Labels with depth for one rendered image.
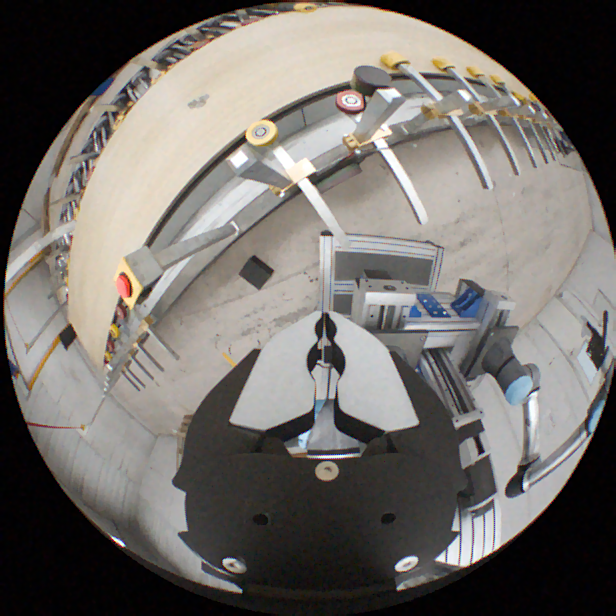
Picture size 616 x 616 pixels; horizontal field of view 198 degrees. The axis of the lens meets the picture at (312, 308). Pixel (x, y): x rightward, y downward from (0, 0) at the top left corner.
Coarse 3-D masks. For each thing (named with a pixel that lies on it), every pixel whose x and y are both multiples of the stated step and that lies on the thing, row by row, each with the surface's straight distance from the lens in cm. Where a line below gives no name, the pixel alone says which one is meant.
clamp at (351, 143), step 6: (378, 132) 62; (384, 132) 62; (390, 132) 63; (342, 138) 60; (348, 138) 59; (354, 138) 59; (372, 138) 60; (378, 138) 61; (384, 138) 66; (348, 144) 59; (354, 144) 59; (360, 144) 59; (366, 144) 61
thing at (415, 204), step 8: (352, 120) 66; (376, 144) 61; (384, 144) 62; (384, 152) 61; (384, 160) 62; (392, 160) 61; (392, 168) 61; (400, 168) 61; (400, 176) 61; (400, 184) 62; (408, 184) 62; (408, 192) 61; (408, 200) 63; (416, 200) 62; (416, 208) 62; (416, 216) 64; (424, 216) 64
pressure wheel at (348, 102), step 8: (344, 96) 62; (352, 96) 62; (360, 96) 63; (336, 104) 61; (344, 104) 60; (352, 104) 61; (360, 104) 61; (344, 112) 62; (352, 112) 60; (360, 112) 62
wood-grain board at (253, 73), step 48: (240, 48) 92; (288, 48) 82; (336, 48) 81; (384, 48) 89; (432, 48) 113; (144, 96) 114; (192, 96) 81; (240, 96) 68; (288, 96) 63; (528, 96) 204; (144, 144) 87; (192, 144) 68; (96, 192) 120; (144, 192) 79; (96, 240) 118; (144, 240) 80; (96, 288) 133; (96, 336) 180
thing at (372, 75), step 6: (366, 66) 39; (360, 72) 37; (366, 72) 38; (372, 72) 38; (378, 72) 39; (384, 72) 39; (360, 78) 36; (366, 78) 36; (372, 78) 37; (378, 78) 37; (384, 78) 38; (390, 78) 39; (378, 84) 36; (384, 84) 37
